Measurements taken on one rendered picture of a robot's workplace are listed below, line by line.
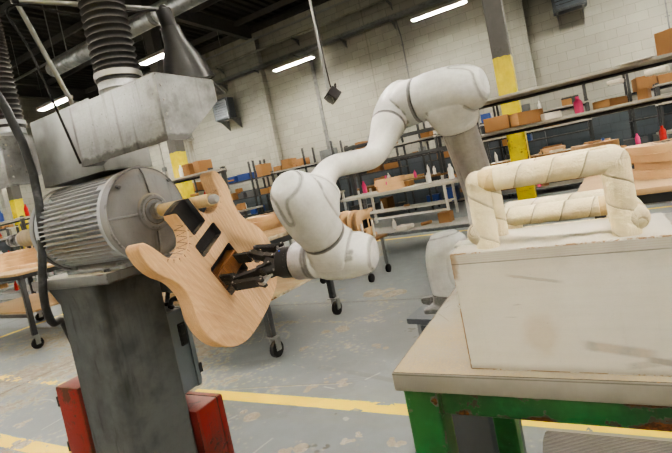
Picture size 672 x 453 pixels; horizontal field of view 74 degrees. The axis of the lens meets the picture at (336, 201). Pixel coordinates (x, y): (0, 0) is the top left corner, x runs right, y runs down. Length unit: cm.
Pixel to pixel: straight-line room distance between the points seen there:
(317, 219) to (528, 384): 46
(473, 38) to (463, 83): 1100
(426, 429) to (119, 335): 91
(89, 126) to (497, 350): 97
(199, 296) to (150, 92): 48
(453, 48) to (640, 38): 396
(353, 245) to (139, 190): 61
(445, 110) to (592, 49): 1073
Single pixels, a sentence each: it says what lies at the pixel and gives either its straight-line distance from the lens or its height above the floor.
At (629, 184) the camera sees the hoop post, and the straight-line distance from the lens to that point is 64.
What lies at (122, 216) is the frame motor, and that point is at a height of 125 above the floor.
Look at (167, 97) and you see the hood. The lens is 102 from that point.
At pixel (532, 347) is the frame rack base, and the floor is 96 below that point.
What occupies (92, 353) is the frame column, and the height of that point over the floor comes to 90.
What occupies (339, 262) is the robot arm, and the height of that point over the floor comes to 107.
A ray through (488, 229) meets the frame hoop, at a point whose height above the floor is 113.
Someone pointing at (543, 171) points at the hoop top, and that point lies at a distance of 64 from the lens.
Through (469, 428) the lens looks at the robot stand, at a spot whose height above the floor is 31.
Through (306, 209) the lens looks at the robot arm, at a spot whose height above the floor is 119.
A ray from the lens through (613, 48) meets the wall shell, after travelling 1196.
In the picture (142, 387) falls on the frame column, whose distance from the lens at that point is 147.
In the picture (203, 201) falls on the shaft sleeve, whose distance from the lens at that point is 113.
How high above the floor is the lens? 124
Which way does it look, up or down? 3 degrees down
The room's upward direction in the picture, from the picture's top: 11 degrees counter-clockwise
